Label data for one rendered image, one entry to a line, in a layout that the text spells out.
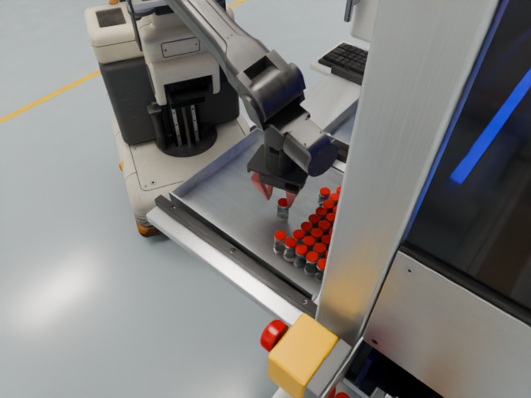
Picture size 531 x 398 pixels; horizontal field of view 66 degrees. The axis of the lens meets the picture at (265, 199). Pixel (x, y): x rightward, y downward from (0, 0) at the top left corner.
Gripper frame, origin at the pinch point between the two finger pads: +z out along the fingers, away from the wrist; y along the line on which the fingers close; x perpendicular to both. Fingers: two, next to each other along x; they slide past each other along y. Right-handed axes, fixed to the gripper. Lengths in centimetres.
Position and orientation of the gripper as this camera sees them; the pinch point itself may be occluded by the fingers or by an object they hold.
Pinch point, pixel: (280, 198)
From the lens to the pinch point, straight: 76.9
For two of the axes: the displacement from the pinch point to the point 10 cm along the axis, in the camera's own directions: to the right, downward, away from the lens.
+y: 9.1, 3.1, -2.8
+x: 4.2, -6.8, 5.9
